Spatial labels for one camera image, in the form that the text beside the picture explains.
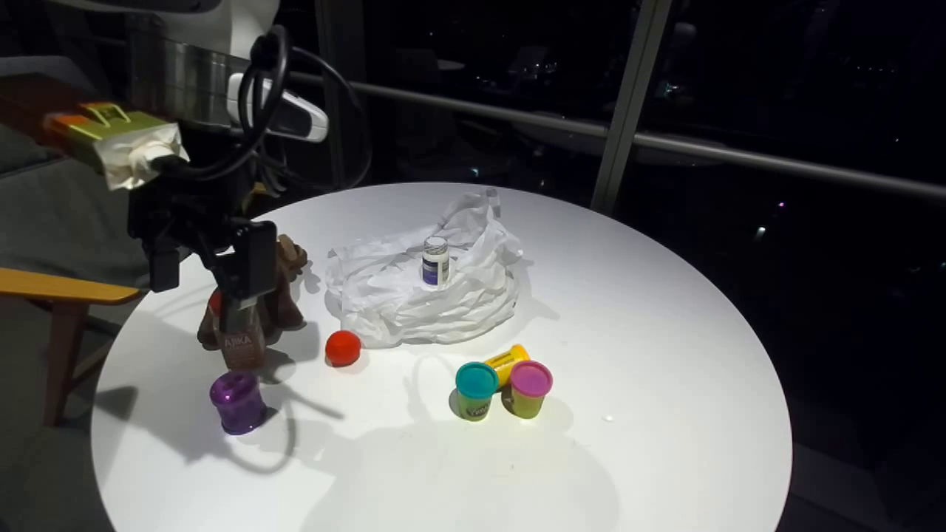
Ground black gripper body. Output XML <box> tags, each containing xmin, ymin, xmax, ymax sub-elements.
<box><xmin>124</xmin><ymin>155</ymin><xmax>259</xmax><ymax>273</ymax></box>

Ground purple dough tub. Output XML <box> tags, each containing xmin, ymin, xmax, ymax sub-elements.
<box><xmin>207</xmin><ymin>365</ymin><xmax>269</xmax><ymax>437</ymax></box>

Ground white pill bottle blue label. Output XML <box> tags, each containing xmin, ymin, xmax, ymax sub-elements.
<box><xmin>420</xmin><ymin>234</ymin><xmax>455</xmax><ymax>288</ymax></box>

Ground white plastic bag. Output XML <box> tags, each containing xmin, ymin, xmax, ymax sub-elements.
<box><xmin>324</xmin><ymin>185</ymin><xmax>534</xmax><ymax>352</ymax></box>

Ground brown plush toy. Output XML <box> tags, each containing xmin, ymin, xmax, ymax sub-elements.
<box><xmin>197</xmin><ymin>229</ymin><xmax>313</xmax><ymax>355</ymax></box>

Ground grey chair wooden armrests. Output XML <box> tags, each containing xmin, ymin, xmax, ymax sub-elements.
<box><xmin>0</xmin><ymin>52</ymin><xmax>152</xmax><ymax>427</ymax></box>

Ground teal lid dough tub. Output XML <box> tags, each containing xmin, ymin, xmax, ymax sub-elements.
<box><xmin>449</xmin><ymin>358</ymin><xmax>504</xmax><ymax>424</ymax></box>

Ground yellow dough tub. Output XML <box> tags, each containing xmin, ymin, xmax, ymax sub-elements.
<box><xmin>485</xmin><ymin>338</ymin><xmax>534</xmax><ymax>390</ymax></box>

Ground pink lid dough tub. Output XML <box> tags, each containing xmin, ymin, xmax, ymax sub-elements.
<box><xmin>504</xmin><ymin>358</ymin><xmax>557</xmax><ymax>423</ymax></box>

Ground metal window railing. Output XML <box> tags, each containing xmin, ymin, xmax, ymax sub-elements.
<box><xmin>338</xmin><ymin>74</ymin><xmax>946</xmax><ymax>205</ymax></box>

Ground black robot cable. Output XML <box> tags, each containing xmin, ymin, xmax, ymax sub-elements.
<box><xmin>189</xmin><ymin>22</ymin><xmax>375</xmax><ymax>185</ymax></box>

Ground grey window post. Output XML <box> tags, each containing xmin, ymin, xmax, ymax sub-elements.
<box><xmin>588</xmin><ymin>0</ymin><xmax>681</xmax><ymax>216</ymax></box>

